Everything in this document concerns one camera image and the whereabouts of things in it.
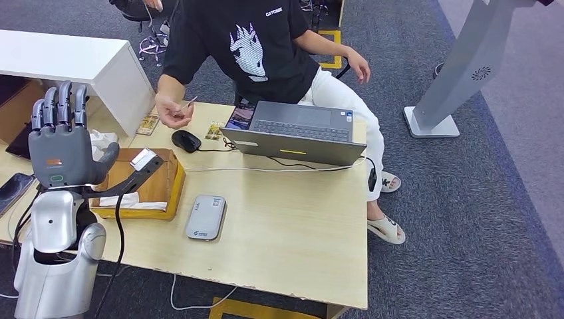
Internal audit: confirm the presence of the black mouse cable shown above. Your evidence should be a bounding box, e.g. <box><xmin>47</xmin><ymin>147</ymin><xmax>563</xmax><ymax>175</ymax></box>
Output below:
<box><xmin>198</xmin><ymin>137</ymin><xmax>239</xmax><ymax>154</ymax></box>

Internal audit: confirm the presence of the person's right hand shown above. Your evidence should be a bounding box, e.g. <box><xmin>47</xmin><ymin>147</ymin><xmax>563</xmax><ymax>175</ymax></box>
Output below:
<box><xmin>155</xmin><ymin>93</ymin><xmax>195</xmax><ymax>130</ymax></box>

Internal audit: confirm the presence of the white cable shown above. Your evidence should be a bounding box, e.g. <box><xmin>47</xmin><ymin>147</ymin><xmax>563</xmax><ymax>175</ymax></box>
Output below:
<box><xmin>169</xmin><ymin>274</ymin><xmax>239</xmax><ymax>311</ymax></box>

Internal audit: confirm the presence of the smartphone with lit screen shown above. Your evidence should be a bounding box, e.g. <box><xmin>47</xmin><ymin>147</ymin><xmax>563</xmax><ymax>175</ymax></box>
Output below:
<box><xmin>224</xmin><ymin>103</ymin><xmax>257</xmax><ymax>131</ymax></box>

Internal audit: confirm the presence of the wooden box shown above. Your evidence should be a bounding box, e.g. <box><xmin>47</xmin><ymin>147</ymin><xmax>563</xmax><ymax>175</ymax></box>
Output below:
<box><xmin>89</xmin><ymin>147</ymin><xmax>187</xmax><ymax>222</ymax></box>

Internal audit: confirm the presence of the grey card reader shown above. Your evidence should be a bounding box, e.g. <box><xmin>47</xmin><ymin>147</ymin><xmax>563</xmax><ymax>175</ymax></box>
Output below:
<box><xmin>185</xmin><ymin>195</ymin><xmax>227</xmax><ymax>242</ymax></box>

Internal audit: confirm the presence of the grey laptop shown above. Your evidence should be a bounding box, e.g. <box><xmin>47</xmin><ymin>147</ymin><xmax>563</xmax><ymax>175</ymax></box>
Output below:
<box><xmin>219</xmin><ymin>101</ymin><xmax>368</xmax><ymax>167</ymax></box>

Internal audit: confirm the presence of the white cabinet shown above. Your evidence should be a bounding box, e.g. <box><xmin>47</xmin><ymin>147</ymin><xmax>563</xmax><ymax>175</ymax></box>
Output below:
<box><xmin>0</xmin><ymin>29</ymin><xmax>156</xmax><ymax>138</ymax></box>

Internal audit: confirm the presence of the person's left hand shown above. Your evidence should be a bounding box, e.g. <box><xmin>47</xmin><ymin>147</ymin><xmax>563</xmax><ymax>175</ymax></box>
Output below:
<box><xmin>347</xmin><ymin>49</ymin><xmax>372</xmax><ymax>84</ymax></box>

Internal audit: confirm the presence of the black smartphone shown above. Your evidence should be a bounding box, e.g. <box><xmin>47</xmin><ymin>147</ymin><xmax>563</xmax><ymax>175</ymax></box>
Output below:
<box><xmin>0</xmin><ymin>172</ymin><xmax>36</xmax><ymax>217</ymax></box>

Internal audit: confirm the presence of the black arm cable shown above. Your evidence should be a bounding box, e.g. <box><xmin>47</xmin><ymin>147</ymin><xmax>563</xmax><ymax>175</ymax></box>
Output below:
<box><xmin>94</xmin><ymin>193</ymin><xmax>126</xmax><ymax>319</ymax></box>

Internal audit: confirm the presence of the black router with antennas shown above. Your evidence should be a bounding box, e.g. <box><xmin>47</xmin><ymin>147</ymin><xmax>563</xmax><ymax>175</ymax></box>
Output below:
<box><xmin>5</xmin><ymin>123</ymin><xmax>34</xmax><ymax>160</ymax></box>

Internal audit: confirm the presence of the person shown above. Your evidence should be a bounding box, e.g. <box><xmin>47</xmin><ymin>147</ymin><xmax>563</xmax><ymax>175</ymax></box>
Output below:
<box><xmin>155</xmin><ymin>0</ymin><xmax>406</xmax><ymax>245</ymax></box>
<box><xmin>110</xmin><ymin>0</ymin><xmax>182</xmax><ymax>47</ymax></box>

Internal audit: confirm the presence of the grey kiosk stand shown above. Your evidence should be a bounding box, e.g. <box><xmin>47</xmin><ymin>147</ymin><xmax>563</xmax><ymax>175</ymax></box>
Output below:
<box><xmin>403</xmin><ymin>0</ymin><xmax>556</xmax><ymax>139</ymax></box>

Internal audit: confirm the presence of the yellow floor tape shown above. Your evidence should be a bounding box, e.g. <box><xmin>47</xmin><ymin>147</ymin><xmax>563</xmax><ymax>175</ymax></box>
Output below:
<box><xmin>318</xmin><ymin>29</ymin><xmax>344</xmax><ymax>70</ymax></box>

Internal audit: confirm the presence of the white tissue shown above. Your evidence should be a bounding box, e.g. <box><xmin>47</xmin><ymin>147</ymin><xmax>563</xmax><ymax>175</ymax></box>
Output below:
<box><xmin>98</xmin><ymin>192</ymin><xmax>168</xmax><ymax>211</ymax></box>

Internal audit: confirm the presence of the beige sandal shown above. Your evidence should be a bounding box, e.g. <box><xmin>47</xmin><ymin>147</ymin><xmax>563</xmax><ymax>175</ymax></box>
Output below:
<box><xmin>368</xmin><ymin>215</ymin><xmax>406</xmax><ymax>245</ymax></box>
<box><xmin>380</xmin><ymin>171</ymin><xmax>402</xmax><ymax>193</ymax></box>

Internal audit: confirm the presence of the yellow patterned card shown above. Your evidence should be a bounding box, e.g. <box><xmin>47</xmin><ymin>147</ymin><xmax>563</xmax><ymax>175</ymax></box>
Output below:
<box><xmin>135</xmin><ymin>113</ymin><xmax>160</xmax><ymax>136</ymax></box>

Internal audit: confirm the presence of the dark cabinet wooden edge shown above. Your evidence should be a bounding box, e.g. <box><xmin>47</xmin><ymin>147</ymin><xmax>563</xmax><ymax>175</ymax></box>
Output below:
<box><xmin>301</xmin><ymin>0</ymin><xmax>347</xmax><ymax>29</ymax></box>

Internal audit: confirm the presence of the black laptop power cable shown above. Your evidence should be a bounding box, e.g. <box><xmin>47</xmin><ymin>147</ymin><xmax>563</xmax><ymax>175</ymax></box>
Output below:
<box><xmin>267</xmin><ymin>155</ymin><xmax>374</xmax><ymax>173</ymax></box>

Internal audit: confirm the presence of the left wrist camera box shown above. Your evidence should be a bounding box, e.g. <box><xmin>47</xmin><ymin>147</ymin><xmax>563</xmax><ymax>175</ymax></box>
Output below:
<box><xmin>81</xmin><ymin>147</ymin><xmax>165</xmax><ymax>199</ymax></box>

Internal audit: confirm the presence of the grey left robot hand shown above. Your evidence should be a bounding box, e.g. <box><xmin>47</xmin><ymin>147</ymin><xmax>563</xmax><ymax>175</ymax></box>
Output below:
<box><xmin>27</xmin><ymin>80</ymin><xmax>120</xmax><ymax>189</ymax></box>

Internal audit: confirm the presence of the black computer mouse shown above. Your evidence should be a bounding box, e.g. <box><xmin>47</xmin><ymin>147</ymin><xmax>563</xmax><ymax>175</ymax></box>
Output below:
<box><xmin>170</xmin><ymin>130</ymin><xmax>203</xmax><ymax>154</ymax></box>

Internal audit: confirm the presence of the chrome chair base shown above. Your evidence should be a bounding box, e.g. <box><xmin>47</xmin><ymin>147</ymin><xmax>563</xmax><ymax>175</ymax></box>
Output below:
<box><xmin>138</xmin><ymin>33</ymin><xmax>170</xmax><ymax>67</ymax></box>

